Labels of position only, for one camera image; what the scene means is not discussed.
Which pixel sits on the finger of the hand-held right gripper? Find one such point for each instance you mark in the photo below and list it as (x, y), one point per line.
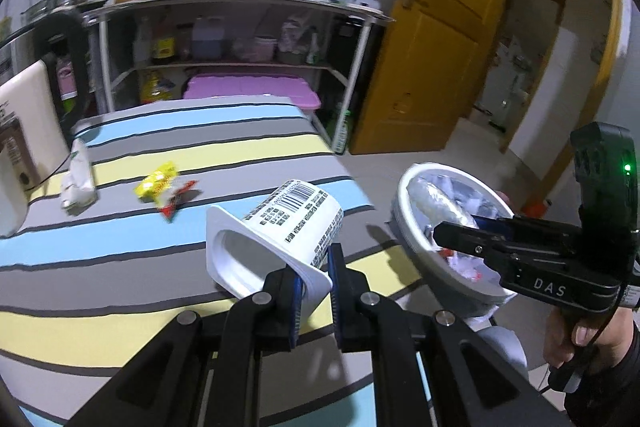
(465, 239)
(492, 223)

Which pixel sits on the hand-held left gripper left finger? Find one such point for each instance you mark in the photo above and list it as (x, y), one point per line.
(296, 307)

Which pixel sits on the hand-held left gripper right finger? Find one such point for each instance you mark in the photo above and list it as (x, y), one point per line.
(334, 302)

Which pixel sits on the white round trash bin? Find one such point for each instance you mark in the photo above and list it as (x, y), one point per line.
(450, 277)

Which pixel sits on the clear plastic bag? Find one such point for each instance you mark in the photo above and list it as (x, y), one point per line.
(440, 202)

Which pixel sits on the white yogurt cup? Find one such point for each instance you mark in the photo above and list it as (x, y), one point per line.
(280, 232)

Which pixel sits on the person's right hand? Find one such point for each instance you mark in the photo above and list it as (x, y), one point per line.
(582, 337)

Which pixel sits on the translucent bin liner bag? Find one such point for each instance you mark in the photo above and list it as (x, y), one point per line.
(490, 207)

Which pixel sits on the white refrigerator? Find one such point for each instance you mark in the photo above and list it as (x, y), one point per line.
(507, 82)

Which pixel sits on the red snack wrapper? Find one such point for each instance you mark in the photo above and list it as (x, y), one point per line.
(175, 202)

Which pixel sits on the green glass bottle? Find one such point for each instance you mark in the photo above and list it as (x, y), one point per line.
(343, 132)

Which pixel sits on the yellow wooden door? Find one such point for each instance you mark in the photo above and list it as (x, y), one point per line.
(440, 57)

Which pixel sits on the striped tablecloth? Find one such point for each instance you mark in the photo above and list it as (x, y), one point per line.
(200, 147)

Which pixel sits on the yellow snack wrapper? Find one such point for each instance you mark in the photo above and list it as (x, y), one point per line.
(155, 182)

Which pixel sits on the storage box with pink lid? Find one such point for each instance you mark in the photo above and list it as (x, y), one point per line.
(250, 87)

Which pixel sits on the white tissue packet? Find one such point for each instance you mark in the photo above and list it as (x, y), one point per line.
(80, 177)

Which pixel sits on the yellow cooking oil bottle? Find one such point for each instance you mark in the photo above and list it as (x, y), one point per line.
(156, 89)

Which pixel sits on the crumpled plastic bags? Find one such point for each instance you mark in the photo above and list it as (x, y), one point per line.
(300, 39)

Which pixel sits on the translucent plastic jug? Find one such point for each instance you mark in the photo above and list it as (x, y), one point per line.
(207, 39)

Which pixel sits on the brown jar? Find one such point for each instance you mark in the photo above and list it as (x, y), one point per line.
(184, 42)

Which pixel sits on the dark bottle with yellow label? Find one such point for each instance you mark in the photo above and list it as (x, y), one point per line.
(163, 47)

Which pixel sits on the white plastic bottle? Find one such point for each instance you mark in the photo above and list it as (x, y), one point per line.
(143, 44)

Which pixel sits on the white cup with brown band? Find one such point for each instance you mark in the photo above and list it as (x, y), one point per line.
(15, 167)

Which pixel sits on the white soy milk maker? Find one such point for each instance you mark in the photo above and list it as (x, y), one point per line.
(35, 107)

